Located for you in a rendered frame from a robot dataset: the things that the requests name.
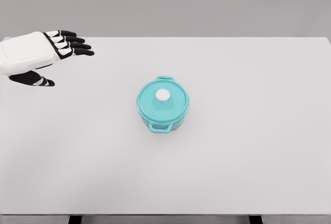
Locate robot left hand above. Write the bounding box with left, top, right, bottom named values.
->
left=0, top=29, right=95, bottom=87

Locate turquoise pot lid white knob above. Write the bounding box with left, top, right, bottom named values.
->
left=136, top=80, right=188, bottom=120

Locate turquoise pot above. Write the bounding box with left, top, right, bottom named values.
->
left=136, top=75, right=190, bottom=133

